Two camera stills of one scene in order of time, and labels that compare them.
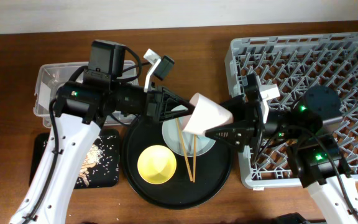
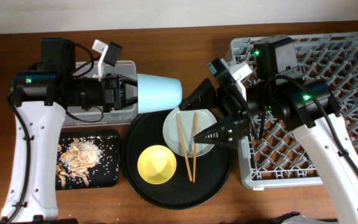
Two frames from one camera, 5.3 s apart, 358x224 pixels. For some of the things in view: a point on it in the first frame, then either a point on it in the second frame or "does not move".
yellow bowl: (156, 164) does not move
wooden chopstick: (184, 151) does not move
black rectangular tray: (101, 167) does not move
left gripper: (157, 105) -> (112, 84)
